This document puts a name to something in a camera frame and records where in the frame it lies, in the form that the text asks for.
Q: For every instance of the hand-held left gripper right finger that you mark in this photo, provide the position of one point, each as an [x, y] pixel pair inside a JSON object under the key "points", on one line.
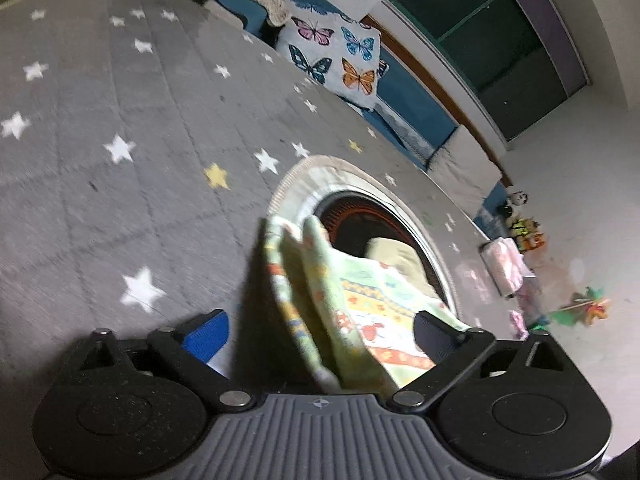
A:
{"points": [[431, 336]]}

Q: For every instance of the white butterfly-print pillow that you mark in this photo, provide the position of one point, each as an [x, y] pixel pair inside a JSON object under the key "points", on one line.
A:
{"points": [[330, 55]]}

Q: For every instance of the blue sofa with wooden frame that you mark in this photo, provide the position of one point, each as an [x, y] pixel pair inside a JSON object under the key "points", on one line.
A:
{"points": [[415, 95]]}

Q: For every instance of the colourful striped children's shirt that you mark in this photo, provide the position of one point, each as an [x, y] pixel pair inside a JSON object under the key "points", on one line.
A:
{"points": [[360, 305]]}

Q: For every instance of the pile of stuffed toys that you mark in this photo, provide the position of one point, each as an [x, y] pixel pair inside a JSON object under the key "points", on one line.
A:
{"points": [[522, 222]]}

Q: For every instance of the grey star-print tablecloth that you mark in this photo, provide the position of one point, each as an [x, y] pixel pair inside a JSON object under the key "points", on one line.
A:
{"points": [[125, 110]]}

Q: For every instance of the white sofa cushion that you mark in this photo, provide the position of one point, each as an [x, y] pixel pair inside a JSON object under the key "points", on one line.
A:
{"points": [[465, 170]]}

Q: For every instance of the green and orange pinwheel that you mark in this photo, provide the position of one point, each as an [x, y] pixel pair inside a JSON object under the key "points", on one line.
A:
{"points": [[585, 307]]}

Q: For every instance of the dark window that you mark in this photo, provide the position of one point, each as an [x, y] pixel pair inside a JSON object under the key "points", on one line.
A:
{"points": [[475, 45]]}

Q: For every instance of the cream crumpled cloth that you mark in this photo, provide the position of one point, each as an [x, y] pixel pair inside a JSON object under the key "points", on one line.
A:
{"points": [[270, 2]]}

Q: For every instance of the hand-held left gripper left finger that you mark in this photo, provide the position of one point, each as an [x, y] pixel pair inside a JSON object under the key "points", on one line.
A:
{"points": [[207, 334]]}

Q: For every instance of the purple curtain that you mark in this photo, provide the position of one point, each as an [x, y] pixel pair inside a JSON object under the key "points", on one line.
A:
{"points": [[550, 10]]}

